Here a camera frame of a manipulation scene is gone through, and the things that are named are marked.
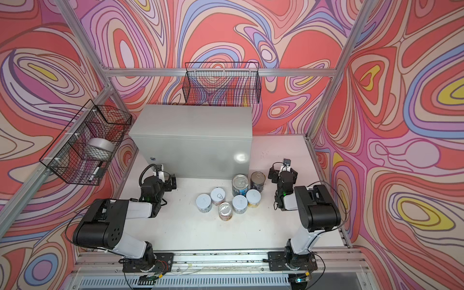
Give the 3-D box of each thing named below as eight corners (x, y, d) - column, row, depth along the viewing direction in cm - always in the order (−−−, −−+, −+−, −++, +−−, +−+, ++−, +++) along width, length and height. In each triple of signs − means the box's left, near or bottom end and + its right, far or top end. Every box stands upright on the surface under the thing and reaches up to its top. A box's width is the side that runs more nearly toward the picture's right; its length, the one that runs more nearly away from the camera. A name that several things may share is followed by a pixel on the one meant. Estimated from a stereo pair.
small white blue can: (232, 214, 88) (232, 209, 84) (232, 199, 93) (232, 194, 88) (247, 214, 88) (247, 209, 84) (246, 199, 93) (247, 194, 88)
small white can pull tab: (210, 205, 90) (209, 201, 86) (212, 191, 95) (211, 186, 91) (225, 205, 90) (224, 201, 86) (225, 191, 95) (225, 186, 91)
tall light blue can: (232, 199, 93) (232, 190, 85) (232, 184, 98) (232, 174, 90) (247, 199, 93) (249, 190, 85) (247, 184, 98) (248, 174, 90)
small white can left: (196, 212, 88) (194, 208, 84) (198, 198, 93) (196, 193, 89) (211, 212, 88) (210, 208, 84) (212, 198, 93) (211, 193, 89)
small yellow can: (246, 207, 90) (247, 203, 86) (245, 194, 95) (246, 188, 90) (260, 207, 90) (262, 203, 86) (259, 194, 95) (260, 188, 90)
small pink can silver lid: (219, 221, 86) (218, 215, 81) (219, 207, 90) (218, 202, 85) (232, 221, 86) (232, 215, 81) (232, 207, 90) (232, 202, 85)
